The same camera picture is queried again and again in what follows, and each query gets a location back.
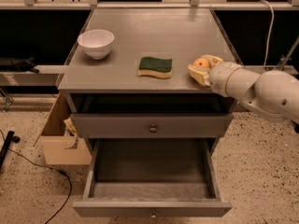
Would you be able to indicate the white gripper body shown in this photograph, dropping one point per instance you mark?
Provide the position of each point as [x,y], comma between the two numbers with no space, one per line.
[220,76]

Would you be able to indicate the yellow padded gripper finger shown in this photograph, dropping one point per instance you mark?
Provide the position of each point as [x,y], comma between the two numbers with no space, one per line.
[212,60]
[200,74]

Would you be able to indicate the small orange fruit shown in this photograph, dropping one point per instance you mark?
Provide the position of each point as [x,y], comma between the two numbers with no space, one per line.
[201,63]

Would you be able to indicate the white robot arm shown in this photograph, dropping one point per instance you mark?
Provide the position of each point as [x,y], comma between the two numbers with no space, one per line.
[272,95]

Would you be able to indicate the closed grey top drawer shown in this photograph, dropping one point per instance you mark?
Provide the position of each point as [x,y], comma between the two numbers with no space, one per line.
[151,125]

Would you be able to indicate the grey wooden drawer cabinet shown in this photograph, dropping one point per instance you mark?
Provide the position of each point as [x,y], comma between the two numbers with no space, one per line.
[113,86]

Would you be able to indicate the open grey middle drawer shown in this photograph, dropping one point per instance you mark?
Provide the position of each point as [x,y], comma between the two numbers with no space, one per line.
[151,178]

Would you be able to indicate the green and yellow sponge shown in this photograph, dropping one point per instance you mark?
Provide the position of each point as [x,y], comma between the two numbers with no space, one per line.
[155,67]

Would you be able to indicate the white ceramic bowl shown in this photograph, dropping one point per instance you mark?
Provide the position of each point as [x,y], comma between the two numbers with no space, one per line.
[96,43]

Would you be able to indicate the cardboard box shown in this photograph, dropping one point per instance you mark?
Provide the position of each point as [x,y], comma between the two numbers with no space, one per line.
[60,146]

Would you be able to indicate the black bar on floor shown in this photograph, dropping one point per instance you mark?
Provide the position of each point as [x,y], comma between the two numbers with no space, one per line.
[10,138]

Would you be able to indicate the black object on rail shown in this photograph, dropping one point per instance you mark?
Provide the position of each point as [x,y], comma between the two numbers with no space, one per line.
[18,65]

